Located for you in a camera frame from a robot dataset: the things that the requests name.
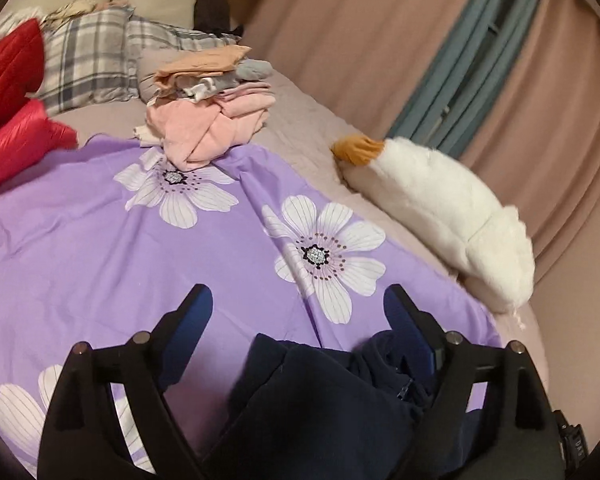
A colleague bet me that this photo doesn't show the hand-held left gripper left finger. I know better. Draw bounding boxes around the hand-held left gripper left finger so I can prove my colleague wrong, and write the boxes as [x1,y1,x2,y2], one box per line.
[36,283,214,480]

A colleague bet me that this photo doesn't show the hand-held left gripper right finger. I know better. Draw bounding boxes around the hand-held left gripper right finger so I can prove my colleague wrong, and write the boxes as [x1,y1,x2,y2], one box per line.
[382,284,567,480]

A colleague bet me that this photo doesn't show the navy fleece jacket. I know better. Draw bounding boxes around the navy fleece jacket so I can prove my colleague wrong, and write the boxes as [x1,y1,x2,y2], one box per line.
[200,330,486,480]

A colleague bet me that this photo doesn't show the white goose plush toy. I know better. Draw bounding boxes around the white goose plush toy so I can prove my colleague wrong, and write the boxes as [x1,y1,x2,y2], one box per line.
[330,135,536,328]

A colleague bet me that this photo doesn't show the purple floral bedsheet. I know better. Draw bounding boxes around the purple floral bedsheet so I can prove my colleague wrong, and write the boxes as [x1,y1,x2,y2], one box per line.
[0,132,503,478]

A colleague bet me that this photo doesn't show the pink folded sweater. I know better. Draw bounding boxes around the pink folded sweater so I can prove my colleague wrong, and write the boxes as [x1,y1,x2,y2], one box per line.
[145,82,277,171]

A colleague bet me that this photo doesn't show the pink curtain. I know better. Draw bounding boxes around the pink curtain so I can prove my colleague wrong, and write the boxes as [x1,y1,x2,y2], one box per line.
[460,0,600,286]
[240,0,491,146]

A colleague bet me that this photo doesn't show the grey-blue curtain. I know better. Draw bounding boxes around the grey-blue curtain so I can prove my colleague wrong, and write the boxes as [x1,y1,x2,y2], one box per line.
[387,0,551,158]

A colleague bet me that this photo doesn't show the grey folded garment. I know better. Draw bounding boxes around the grey folded garment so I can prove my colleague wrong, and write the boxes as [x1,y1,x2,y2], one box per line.
[235,58,273,82]

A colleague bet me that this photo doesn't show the peach folded garment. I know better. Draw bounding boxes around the peach folded garment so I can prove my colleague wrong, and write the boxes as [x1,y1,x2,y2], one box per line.
[152,44,253,93]

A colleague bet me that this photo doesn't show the red padded jacket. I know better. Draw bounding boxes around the red padded jacket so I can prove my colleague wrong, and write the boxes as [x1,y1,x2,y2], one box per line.
[0,17,78,201]

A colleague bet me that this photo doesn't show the dark brown pillow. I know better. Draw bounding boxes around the dark brown pillow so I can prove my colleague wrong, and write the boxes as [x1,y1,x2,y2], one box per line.
[192,0,243,36]

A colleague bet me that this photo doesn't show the light patterned garment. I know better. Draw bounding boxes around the light patterned garment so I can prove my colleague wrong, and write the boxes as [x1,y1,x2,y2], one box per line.
[42,0,100,28]

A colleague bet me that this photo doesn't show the white garment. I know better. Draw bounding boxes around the white garment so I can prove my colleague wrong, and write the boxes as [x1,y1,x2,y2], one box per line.
[0,7,43,41]

